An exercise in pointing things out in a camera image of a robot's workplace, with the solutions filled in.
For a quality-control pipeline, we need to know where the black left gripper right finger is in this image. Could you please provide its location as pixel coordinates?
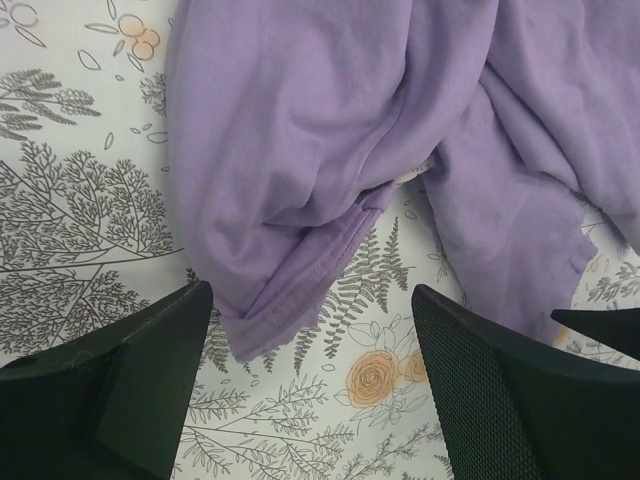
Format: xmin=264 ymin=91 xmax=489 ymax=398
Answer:
xmin=412 ymin=285 xmax=639 ymax=479

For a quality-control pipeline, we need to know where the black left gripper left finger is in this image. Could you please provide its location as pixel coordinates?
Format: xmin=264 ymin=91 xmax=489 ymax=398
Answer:
xmin=1 ymin=281 xmax=212 ymax=479

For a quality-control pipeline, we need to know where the purple t-shirt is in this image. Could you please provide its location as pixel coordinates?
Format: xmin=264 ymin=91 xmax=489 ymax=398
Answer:
xmin=166 ymin=1 xmax=639 ymax=362

